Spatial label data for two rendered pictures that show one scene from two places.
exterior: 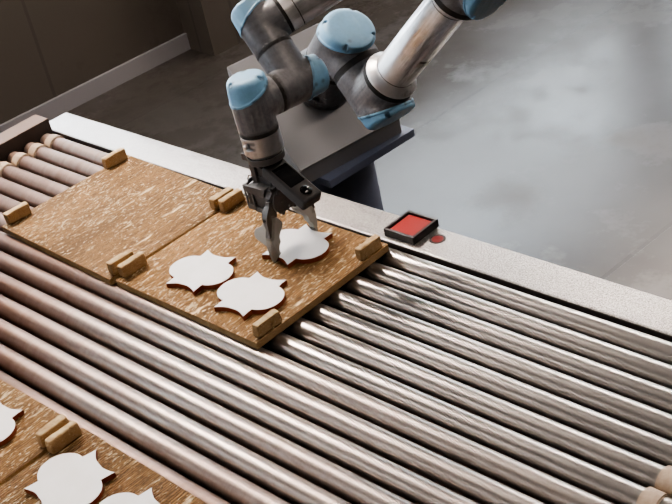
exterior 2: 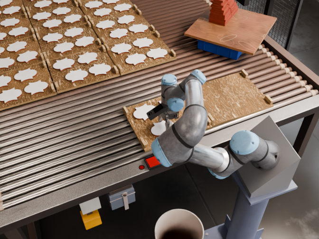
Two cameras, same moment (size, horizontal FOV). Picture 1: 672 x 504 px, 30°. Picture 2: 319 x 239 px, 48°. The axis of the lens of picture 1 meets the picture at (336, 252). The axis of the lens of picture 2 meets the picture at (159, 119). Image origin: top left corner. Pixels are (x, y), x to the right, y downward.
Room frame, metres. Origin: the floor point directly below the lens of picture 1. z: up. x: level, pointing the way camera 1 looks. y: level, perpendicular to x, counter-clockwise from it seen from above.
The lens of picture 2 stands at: (2.42, -1.21, 2.39)
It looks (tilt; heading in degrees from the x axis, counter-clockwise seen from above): 46 degrees down; 107
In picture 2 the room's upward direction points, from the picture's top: 2 degrees counter-clockwise
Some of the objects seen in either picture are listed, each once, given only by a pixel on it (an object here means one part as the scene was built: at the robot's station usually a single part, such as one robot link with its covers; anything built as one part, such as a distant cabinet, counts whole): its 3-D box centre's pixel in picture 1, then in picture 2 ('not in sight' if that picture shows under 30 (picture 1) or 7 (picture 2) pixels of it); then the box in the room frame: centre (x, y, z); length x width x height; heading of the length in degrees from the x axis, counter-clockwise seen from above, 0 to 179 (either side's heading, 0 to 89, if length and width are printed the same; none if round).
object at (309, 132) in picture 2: not in sight; (297, 150); (2.91, 0.56, 0.43); 0.12 x 0.12 x 0.85; 40
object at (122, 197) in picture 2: not in sight; (120, 194); (1.92, -0.29, 0.77); 0.14 x 0.11 x 0.18; 40
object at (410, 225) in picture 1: (411, 227); (153, 161); (2.07, -0.15, 0.92); 0.06 x 0.06 x 0.01; 40
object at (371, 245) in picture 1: (368, 247); (143, 142); (1.99, -0.06, 0.95); 0.06 x 0.02 x 0.03; 130
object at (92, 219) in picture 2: not in sight; (88, 209); (1.79, -0.40, 0.74); 0.09 x 0.08 x 0.24; 40
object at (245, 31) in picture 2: not in sight; (231, 26); (2.30, 1.07, 1.03); 0.50 x 0.50 x 0.02; 76
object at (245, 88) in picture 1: (253, 103); (168, 86); (2.09, 0.09, 1.24); 0.09 x 0.08 x 0.11; 118
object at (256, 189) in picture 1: (270, 179); (168, 108); (2.09, 0.09, 1.08); 0.09 x 0.08 x 0.12; 40
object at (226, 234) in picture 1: (250, 265); (165, 118); (2.05, 0.17, 0.93); 0.41 x 0.35 x 0.02; 40
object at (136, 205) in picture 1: (120, 214); (228, 97); (2.38, 0.43, 0.93); 0.41 x 0.35 x 0.02; 38
